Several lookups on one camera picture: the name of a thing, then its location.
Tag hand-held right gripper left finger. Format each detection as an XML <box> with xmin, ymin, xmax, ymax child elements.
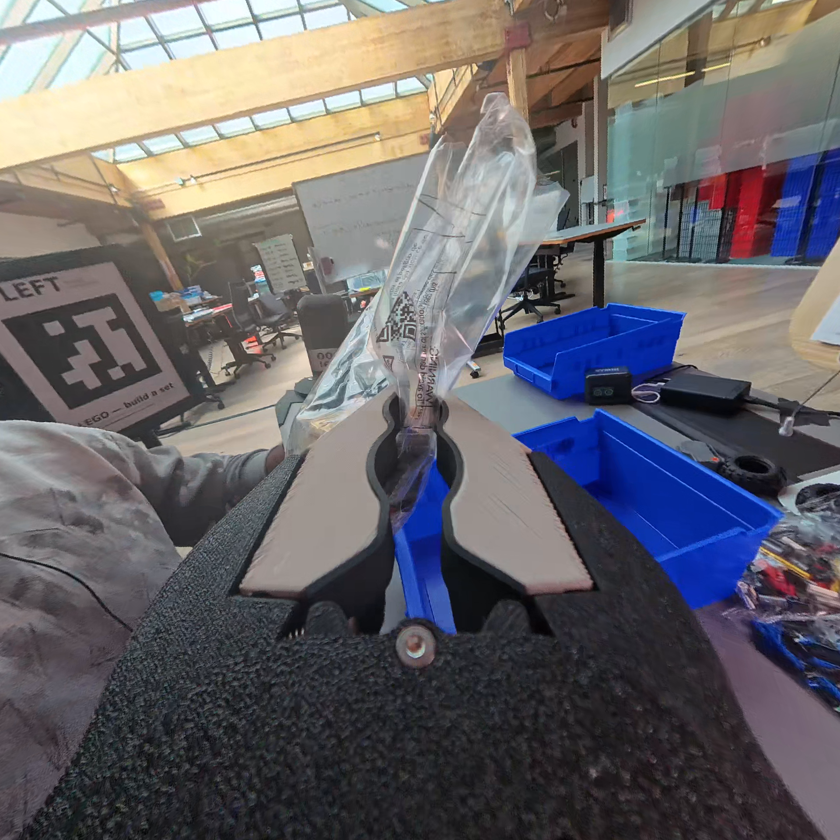
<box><xmin>239</xmin><ymin>392</ymin><xmax>403</xmax><ymax>601</ymax></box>

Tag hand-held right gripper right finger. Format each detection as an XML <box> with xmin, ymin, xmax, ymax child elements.
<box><xmin>434</xmin><ymin>394</ymin><xmax>595</xmax><ymax>597</ymax></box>

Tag blue plastic bin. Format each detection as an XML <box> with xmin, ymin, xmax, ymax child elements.
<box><xmin>503</xmin><ymin>303</ymin><xmax>686</xmax><ymax>400</ymax></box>
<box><xmin>394</xmin><ymin>410</ymin><xmax>783</xmax><ymax>634</ymax></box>

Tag clear plastic bag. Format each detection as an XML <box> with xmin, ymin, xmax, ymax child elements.
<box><xmin>289</xmin><ymin>92</ymin><xmax>571</xmax><ymax>526</ymax></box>

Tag grey desk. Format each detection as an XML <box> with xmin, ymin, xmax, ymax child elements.
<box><xmin>394</xmin><ymin>360</ymin><xmax>840</xmax><ymax>840</ymax></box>

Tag black desk mat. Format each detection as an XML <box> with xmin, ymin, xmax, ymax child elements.
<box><xmin>640</xmin><ymin>394</ymin><xmax>840</xmax><ymax>483</ymax></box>

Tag wooden desk with black legs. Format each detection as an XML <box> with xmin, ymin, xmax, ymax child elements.
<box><xmin>535</xmin><ymin>218</ymin><xmax>648</xmax><ymax>309</ymax></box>

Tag black office chair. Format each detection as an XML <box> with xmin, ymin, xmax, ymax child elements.
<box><xmin>500</xmin><ymin>252</ymin><xmax>562</xmax><ymax>324</ymax></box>
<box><xmin>222</xmin><ymin>280</ymin><xmax>277</xmax><ymax>378</ymax></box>
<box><xmin>257</xmin><ymin>289</ymin><xmax>304</xmax><ymax>350</ymax></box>

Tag small whiteboard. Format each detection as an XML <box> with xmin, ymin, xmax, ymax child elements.
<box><xmin>254</xmin><ymin>234</ymin><xmax>307</xmax><ymax>294</ymax></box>

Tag large whiteboard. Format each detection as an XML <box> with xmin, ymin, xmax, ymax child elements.
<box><xmin>293</xmin><ymin>153</ymin><xmax>432</xmax><ymax>284</ymax></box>

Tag small black timer device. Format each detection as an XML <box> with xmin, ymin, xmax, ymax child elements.
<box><xmin>585</xmin><ymin>366</ymin><xmax>635</xmax><ymax>404</ymax></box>

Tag black power adapter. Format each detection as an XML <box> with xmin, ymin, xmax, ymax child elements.
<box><xmin>659</xmin><ymin>374</ymin><xmax>753</xmax><ymax>416</ymax></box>

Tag clear bags of toy bricks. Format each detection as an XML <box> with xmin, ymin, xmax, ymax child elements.
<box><xmin>722</xmin><ymin>504</ymin><xmax>840</xmax><ymax>726</ymax></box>

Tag person's grey hoodie torso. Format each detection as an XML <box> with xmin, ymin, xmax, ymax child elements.
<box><xmin>0</xmin><ymin>525</ymin><xmax>198</xmax><ymax>840</ymax></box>

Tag black adapter cable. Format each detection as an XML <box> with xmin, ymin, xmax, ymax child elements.
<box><xmin>748</xmin><ymin>367</ymin><xmax>840</xmax><ymax>437</ymax></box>

